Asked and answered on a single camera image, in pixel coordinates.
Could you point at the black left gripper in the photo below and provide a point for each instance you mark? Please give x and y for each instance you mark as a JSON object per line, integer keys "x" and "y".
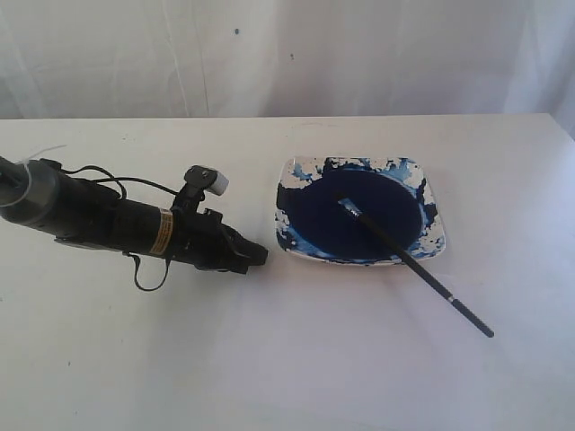
{"x": 203, "y": 241}

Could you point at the black paintbrush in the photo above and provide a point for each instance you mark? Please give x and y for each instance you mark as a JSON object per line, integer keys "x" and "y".
{"x": 351, "y": 208}

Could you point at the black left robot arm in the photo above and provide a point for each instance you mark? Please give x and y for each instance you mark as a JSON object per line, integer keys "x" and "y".
{"x": 84, "y": 213}

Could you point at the square white plate blue paint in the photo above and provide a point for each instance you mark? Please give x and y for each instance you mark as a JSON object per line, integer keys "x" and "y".
{"x": 311, "y": 223}

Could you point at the white backdrop sheet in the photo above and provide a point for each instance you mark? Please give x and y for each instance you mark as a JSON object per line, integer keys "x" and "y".
{"x": 158, "y": 59}

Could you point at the left wrist camera white front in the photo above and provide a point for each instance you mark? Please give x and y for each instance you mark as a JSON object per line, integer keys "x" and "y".
{"x": 198, "y": 181}

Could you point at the white cable tie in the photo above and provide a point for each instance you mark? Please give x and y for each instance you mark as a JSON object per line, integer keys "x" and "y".
{"x": 37, "y": 154}

